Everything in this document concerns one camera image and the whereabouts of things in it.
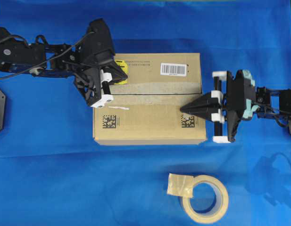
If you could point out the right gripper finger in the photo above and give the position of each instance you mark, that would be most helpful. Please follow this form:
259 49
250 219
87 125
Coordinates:
212 114
212 99

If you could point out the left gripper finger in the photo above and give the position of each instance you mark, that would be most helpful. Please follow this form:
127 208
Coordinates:
118 70

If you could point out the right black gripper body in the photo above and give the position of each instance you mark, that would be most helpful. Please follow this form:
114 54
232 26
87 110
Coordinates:
235 98

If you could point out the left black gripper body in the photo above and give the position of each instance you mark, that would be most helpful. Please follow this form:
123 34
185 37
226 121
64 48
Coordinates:
95 51

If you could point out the brown cardboard box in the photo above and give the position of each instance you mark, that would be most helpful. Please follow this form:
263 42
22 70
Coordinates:
146 107

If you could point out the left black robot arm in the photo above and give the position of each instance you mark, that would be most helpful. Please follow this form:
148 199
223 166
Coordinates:
41 59

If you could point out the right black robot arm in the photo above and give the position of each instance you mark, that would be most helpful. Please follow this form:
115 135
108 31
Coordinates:
273 104

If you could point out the blue table cloth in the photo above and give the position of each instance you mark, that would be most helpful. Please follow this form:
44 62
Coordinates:
52 172

